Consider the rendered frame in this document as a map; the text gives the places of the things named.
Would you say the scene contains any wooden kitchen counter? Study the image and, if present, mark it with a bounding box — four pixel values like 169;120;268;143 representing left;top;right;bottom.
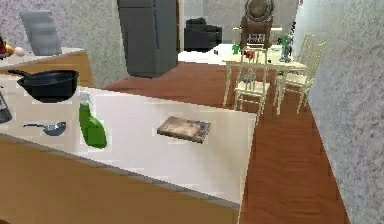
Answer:
0;47;257;224

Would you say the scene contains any brown ornate chair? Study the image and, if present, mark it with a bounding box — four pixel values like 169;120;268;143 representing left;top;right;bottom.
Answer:
239;0;275;51

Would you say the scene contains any green spray bottle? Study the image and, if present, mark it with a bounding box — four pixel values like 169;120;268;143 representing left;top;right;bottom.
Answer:
78;92;108;149

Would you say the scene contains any small grey ladle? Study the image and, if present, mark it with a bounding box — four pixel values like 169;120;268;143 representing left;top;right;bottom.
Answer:
23;121;67;137

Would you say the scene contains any dark grey fridge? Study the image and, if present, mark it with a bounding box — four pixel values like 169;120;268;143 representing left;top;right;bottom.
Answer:
116;0;179;79

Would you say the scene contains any brown book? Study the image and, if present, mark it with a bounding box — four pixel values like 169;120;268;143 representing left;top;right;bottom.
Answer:
156;115;212;144

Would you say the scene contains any cream dining table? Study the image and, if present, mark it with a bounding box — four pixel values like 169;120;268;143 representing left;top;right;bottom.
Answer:
222;46;308;108

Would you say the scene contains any grey statuette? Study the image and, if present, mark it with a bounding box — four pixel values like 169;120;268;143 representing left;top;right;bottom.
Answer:
279;35;294;64

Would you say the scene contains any cream dining chair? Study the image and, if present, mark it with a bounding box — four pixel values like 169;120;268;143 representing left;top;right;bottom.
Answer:
233;47;271;117
297;33;316;66
275;41;327;116

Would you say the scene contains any black frying pan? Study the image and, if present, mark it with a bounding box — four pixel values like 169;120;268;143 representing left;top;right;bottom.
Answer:
7;68;80;104

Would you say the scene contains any dark red object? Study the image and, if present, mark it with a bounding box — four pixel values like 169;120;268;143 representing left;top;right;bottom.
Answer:
0;33;8;60

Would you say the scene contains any black armchair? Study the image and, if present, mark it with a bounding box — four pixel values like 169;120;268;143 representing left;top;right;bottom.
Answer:
183;17;223;53

